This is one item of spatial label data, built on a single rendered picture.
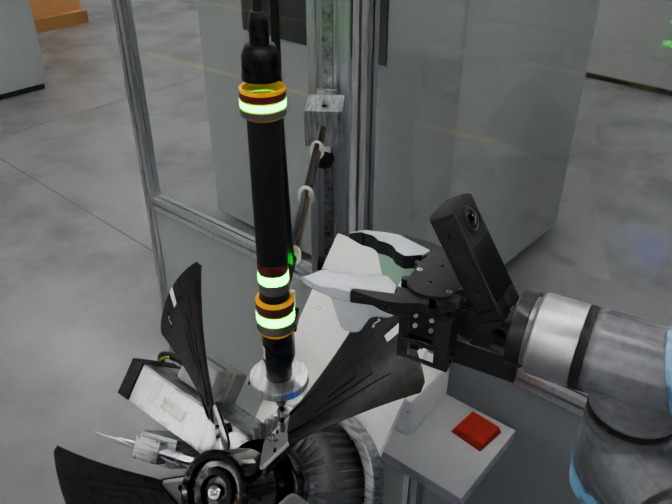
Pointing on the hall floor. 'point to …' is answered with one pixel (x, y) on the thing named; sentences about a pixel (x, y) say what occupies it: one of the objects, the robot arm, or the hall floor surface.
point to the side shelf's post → (412, 491)
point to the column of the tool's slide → (345, 117)
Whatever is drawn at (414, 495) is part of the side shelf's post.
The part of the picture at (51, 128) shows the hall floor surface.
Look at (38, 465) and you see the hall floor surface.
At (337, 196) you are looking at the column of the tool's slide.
